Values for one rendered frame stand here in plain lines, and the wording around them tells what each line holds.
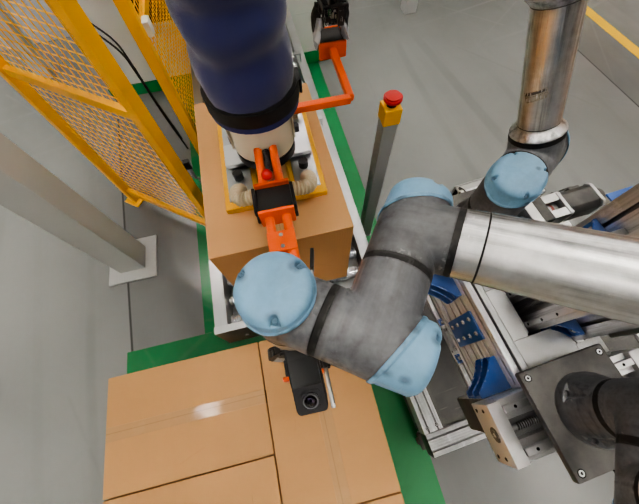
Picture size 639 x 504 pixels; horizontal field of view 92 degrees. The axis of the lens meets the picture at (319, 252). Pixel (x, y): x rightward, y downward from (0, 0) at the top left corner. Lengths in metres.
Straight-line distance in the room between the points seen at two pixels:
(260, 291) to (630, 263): 0.30
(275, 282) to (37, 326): 2.34
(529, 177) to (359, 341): 0.63
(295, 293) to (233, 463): 1.11
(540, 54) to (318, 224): 0.58
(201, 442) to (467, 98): 2.92
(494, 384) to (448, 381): 0.70
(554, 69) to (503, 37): 3.05
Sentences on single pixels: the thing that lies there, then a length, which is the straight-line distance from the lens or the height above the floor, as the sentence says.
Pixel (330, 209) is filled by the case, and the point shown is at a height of 1.08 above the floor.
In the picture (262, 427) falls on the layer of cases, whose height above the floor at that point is 0.54.
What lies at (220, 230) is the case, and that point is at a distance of 0.89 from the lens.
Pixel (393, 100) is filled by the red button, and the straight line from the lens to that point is 1.25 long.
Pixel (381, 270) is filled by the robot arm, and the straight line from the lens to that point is 0.30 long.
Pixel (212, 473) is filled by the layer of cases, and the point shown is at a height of 0.54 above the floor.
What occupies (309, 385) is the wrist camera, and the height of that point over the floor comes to 1.36.
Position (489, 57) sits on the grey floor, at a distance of 3.57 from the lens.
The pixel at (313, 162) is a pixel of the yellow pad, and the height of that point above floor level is 1.11.
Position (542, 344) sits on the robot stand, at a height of 0.95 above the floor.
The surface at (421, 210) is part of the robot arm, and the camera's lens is 0.33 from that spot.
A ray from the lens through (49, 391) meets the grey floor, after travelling 2.40.
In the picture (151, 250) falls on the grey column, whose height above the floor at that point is 0.02.
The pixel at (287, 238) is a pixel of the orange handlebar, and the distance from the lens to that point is 0.67.
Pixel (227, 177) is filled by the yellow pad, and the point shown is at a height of 1.11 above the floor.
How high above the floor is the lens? 1.82
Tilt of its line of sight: 65 degrees down
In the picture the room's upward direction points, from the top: 5 degrees counter-clockwise
